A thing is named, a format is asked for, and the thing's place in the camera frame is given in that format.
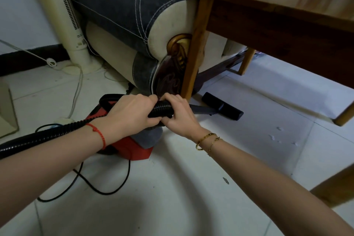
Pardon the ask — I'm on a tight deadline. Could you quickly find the person's left hand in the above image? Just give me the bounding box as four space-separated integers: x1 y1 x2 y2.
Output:
95 94 161 147

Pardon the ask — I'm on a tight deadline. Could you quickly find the person's right hand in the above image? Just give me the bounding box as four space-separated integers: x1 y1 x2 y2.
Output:
160 93 208 141

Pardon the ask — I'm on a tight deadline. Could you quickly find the black ribbed vacuum hose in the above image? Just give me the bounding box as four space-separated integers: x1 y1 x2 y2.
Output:
0 100 175 160

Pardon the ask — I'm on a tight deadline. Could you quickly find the person's right forearm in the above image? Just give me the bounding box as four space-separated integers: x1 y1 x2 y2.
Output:
194 131 354 236

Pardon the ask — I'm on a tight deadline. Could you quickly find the person's left forearm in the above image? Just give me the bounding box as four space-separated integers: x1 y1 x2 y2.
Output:
0 124 107 228

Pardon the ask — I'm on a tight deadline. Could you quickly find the red vacuum cleaner body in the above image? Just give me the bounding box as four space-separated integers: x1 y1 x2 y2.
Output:
83 94 164 162

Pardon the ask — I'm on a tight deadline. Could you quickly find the gold bangle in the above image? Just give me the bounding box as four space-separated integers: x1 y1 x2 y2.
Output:
195 133 216 151

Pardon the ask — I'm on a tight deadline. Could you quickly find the black vacuum floor nozzle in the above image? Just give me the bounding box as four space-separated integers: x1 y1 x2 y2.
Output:
189 92 244 122

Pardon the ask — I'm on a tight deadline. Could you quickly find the white power strip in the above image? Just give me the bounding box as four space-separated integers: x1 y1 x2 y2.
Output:
54 117 75 126

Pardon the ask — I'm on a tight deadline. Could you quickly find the grey and cream sofa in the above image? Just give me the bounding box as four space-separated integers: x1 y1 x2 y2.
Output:
65 0 249 97

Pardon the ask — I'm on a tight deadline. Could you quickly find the cream tower fan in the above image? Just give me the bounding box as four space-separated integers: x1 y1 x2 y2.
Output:
22 0 104 76

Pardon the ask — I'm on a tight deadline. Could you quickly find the brown wooden table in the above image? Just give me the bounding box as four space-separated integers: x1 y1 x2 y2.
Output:
181 0 354 127

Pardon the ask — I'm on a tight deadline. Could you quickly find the wooden chair leg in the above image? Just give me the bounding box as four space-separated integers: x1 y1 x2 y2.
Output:
310 163 354 209

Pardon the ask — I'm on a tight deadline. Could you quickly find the red string bracelet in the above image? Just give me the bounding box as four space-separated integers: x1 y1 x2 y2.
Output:
86 123 107 150

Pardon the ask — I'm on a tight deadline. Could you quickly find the thin gold chain bracelet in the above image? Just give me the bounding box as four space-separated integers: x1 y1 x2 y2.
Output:
207 137 222 157

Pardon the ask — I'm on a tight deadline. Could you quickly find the black power cord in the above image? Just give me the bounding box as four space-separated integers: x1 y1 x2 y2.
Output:
37 158 131 203

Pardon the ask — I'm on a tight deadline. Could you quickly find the white cable with switch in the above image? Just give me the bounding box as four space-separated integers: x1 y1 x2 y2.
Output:
0 39 84 119

